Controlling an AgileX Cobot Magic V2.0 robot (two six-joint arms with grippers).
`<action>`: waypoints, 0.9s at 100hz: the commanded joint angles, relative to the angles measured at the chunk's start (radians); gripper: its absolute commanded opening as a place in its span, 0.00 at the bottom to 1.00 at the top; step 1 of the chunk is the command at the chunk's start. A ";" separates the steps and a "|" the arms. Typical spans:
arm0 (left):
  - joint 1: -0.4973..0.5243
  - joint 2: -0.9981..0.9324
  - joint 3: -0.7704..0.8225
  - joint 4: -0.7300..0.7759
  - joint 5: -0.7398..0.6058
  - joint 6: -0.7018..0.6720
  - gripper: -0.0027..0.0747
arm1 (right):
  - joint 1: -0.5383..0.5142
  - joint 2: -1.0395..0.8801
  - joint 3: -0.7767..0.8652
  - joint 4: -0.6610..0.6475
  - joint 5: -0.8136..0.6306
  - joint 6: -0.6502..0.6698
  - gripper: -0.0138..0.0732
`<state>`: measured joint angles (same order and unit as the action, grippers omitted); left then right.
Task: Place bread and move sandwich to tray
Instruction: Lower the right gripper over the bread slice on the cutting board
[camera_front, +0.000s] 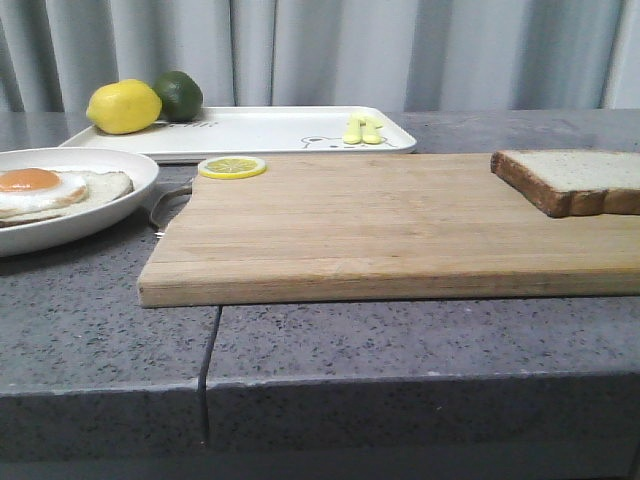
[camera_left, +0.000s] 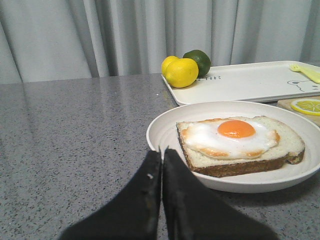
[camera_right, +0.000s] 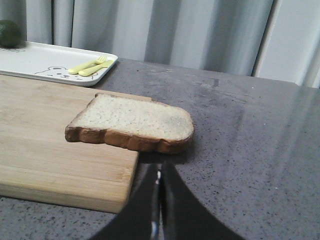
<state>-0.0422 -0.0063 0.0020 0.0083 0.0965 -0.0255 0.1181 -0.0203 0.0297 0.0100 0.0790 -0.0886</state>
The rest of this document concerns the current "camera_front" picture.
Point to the white round plate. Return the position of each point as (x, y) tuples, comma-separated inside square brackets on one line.
[(49, 233)]

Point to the white rectangular tray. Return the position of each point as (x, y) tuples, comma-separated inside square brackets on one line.
[(254, 131)]

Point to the wooden cutting board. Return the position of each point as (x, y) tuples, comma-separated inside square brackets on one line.
[(330, 227)]

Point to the left yellow small utensil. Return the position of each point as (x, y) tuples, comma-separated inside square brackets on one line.
[(353, 133)]

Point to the yellow small utensil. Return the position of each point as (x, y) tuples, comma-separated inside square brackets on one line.
[(370, 127), (353, 133)]

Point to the yellow lemon slice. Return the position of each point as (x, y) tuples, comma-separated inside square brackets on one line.
[(231, 167)]

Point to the right yellow small utensil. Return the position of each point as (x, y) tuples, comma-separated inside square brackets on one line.
[(370, 127)]

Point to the grey curtain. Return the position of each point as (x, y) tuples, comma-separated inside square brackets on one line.
[(392, 55)]

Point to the green lime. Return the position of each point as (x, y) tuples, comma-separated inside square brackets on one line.
[(180, 95)]

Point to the fried egg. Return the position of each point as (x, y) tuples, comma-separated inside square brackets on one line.
[(32, 190)]

